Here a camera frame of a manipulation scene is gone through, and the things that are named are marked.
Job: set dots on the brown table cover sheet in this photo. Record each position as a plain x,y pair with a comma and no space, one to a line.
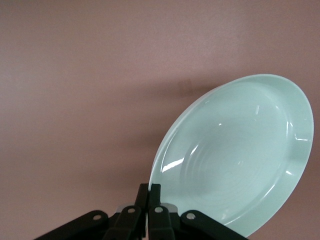
75,100

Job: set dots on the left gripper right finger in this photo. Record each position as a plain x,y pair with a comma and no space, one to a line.
160,222

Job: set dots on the pale green plate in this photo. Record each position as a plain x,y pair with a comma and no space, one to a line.
232,155

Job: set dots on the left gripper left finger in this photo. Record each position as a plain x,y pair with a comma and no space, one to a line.
125,222

